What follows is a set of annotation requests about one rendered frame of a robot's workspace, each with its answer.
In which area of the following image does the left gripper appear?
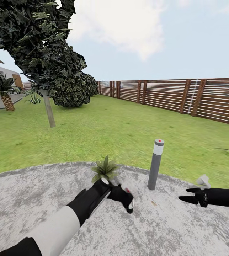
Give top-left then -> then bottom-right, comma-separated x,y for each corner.
114,184 -> 133,208

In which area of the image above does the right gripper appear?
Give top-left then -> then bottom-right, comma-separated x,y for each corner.
178,187 -> 228,208

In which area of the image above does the insectifuge atomizer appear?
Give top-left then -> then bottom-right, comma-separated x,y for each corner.
127,200 -> 134,214

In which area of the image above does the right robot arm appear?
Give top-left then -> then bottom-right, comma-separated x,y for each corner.
178,174 -> 229,208

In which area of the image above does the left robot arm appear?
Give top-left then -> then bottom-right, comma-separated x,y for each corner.
0,178 -> 138,256

